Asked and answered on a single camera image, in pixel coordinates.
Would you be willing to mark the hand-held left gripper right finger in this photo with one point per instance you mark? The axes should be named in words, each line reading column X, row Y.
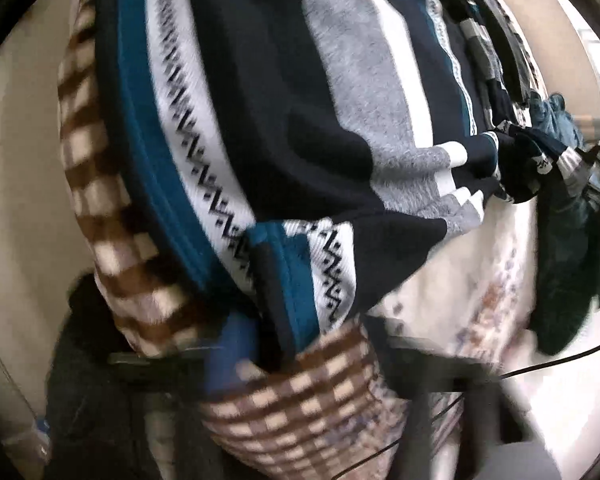
column 405, row 360

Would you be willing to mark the brown checked cloth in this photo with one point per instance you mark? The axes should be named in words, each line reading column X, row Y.
column 290, row 410

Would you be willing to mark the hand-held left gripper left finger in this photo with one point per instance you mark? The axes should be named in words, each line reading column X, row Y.
column 230, row 355

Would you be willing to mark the navy teal striped knit sweater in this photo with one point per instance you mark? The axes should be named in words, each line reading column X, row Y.
column 280, row 110

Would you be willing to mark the teal cloth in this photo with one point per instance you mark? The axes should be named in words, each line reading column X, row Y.
column 565, row 285

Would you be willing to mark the dark cloth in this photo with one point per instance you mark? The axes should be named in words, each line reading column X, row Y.
column 90, row 410

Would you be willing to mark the black grey striped garment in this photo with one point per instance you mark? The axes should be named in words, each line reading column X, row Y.
column 480, row 45

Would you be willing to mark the dark navy garment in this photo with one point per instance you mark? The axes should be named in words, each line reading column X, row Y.
column 530, row 160

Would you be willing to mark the white printed blanket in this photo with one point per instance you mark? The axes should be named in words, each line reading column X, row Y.
column 455, row 270

